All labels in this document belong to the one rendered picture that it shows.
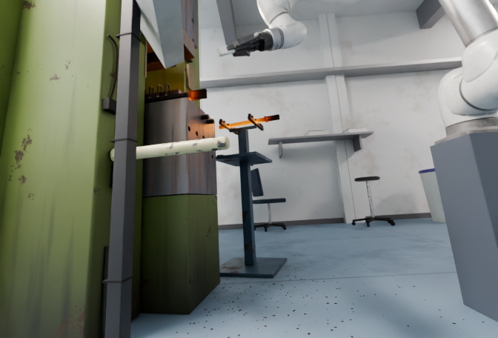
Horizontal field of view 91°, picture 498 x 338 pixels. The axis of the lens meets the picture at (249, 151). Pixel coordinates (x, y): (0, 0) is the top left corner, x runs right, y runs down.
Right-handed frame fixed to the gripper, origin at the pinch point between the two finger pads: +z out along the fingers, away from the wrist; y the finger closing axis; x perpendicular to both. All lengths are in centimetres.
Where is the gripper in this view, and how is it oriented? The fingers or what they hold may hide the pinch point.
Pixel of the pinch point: (225, 50)
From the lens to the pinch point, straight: 104.5
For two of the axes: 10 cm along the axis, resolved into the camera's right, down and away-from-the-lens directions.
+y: -3.3, 3.1, 8.9
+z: -8.1, 3.9, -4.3
